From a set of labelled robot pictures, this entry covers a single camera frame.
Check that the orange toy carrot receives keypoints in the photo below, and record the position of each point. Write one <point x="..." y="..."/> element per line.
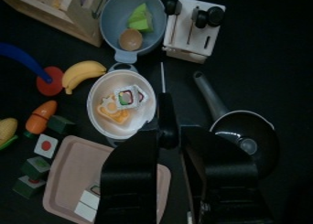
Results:
<point x="38" y="117"/>

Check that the square toy sushi roll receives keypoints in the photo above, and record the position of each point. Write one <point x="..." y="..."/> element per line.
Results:
<point x="127" y="97"/>

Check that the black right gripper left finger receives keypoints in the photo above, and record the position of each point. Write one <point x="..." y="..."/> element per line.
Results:
<point x="129" y="179"/>

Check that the green toy wedge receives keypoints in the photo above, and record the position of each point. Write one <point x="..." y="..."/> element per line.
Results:
<point x="140" y="19"/>

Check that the light wooden toy box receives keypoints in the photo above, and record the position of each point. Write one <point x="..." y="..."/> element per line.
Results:
<point x="60" y="17"/>

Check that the green toy sushi block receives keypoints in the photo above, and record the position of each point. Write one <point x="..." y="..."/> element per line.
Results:
<point x="34" y="167"/>
<point x="26" y="187"/>

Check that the white tile with red dot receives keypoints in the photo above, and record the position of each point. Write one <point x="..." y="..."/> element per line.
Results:
<point x="45" y="146"/>

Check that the orange toy food piece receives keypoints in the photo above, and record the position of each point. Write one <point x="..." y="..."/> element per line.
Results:
<point x="115" y="115"/>

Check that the pink plastic tray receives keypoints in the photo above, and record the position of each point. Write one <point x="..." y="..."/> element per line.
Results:
<point x="77" y="166"/>

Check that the brown toy egg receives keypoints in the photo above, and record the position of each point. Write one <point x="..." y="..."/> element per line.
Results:
<point x="129" y="39"/>

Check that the white wooden knife block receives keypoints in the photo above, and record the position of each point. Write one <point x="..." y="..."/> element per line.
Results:
<point x="199" y="38"/>

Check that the grey-blue toy pot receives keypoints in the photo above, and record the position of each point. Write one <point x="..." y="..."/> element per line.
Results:
<point x="116" y="11"/>

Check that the white flower-shaped toy piece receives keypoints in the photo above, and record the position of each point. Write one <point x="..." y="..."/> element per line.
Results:
<point x="108" y="102"/>

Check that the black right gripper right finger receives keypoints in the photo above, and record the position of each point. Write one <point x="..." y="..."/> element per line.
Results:
<point x="222" y="172"/>

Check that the dark green toy block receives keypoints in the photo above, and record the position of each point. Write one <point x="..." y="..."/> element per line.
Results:
<point x="60" y="124"/>

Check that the white toy pot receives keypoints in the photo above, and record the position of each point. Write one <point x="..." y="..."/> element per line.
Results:
<point x="136" y="124"/>

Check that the yellow toy banana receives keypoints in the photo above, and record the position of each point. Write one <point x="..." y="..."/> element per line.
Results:
<point x="81" y="72"/>

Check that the red toy disc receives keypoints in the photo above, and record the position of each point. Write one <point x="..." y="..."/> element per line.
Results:
<point x="49" y="87"/>

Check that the yellow toy corn cob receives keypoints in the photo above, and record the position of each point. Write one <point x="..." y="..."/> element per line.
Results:
<point x="6" y="130"/>

